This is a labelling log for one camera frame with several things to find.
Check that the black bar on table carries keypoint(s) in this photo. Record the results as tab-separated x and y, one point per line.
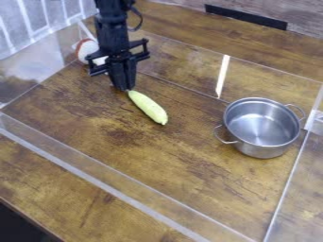
247	17

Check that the white mushroom toy red cap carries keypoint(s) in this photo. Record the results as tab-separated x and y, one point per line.
88	47

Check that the green handled metal spoon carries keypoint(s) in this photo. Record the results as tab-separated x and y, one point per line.
150	107

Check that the clear acrylic stand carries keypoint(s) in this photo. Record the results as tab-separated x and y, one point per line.
83	36

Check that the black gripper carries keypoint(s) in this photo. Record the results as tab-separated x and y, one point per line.
121	53

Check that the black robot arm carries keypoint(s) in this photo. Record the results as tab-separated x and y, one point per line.
115	8

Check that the stainless steel pot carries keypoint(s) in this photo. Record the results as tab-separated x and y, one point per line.
259	126

